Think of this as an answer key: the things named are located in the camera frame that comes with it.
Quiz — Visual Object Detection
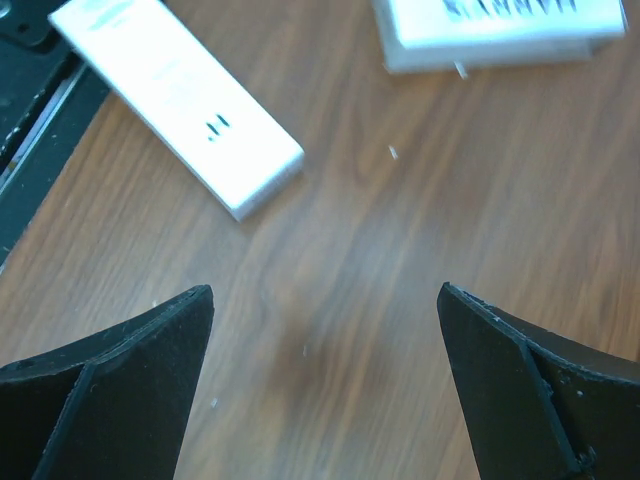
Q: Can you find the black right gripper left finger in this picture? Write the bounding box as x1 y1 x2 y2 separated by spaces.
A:
1 285 214 479

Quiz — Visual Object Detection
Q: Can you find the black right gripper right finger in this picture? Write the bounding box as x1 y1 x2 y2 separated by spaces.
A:
437 283 639 479

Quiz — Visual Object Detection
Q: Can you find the grey white razor box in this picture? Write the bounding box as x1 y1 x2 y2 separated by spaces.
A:
48 0 304 221

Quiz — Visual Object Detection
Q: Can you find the white Harry's razor box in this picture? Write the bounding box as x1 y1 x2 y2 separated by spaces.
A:
372 0 628 77

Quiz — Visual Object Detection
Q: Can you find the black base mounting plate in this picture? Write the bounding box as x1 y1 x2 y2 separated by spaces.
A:
1 0 110 260

